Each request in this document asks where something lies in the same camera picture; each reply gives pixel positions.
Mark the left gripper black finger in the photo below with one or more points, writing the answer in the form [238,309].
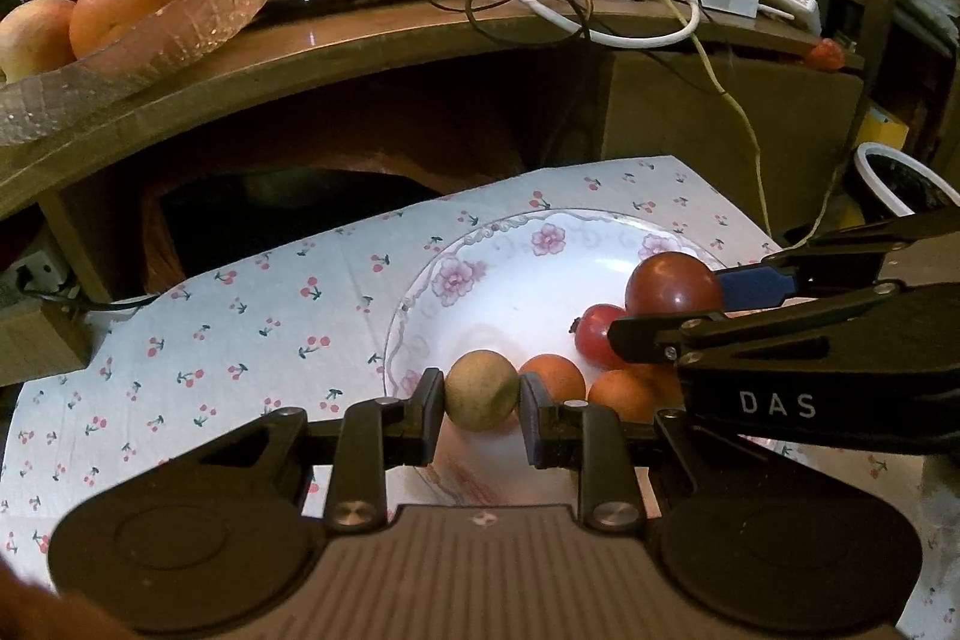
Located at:
[795,332]

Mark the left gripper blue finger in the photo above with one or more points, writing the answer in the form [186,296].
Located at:
[837,263]

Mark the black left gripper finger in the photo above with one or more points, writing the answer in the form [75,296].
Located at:
[225,532]
[752,536]

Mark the dark red apple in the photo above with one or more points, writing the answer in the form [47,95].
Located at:
[672,283]

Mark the red oval tomato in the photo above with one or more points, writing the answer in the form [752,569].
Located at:
[590,338]

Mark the brown kiwi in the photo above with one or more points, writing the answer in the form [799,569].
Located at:
[481,390]

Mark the white rimmed black bin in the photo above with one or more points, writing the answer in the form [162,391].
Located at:
[887,183]

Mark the white floral plate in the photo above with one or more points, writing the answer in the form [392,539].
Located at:
[513,286]

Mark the small red object on cabinet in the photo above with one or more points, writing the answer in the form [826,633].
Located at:
[827,56]

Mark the cherry print tablecloth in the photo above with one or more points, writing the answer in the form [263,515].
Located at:
[305,324]

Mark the white adapter box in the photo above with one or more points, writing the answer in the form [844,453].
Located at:
[805,14]

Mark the wooden tv cabinet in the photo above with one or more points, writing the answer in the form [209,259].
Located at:
[321,120]

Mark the woven fruit tray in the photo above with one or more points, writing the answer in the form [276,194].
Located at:
[165,42]

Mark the yellow apple in tray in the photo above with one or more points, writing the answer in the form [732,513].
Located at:
[36,38]

